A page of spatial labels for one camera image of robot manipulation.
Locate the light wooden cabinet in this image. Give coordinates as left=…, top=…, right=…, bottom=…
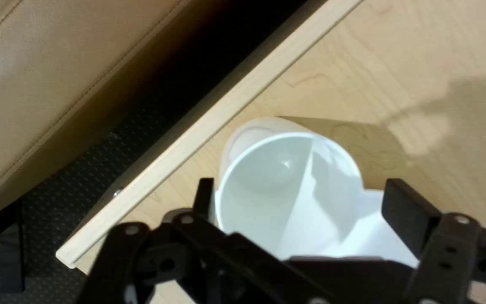
left=55, top=0, right=486, bottom=273

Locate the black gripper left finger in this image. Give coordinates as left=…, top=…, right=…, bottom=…
left=192, top=178, right=214, bottom=219

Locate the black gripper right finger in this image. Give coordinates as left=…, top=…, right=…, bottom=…
left=381, top=180, right=442, bottom=257

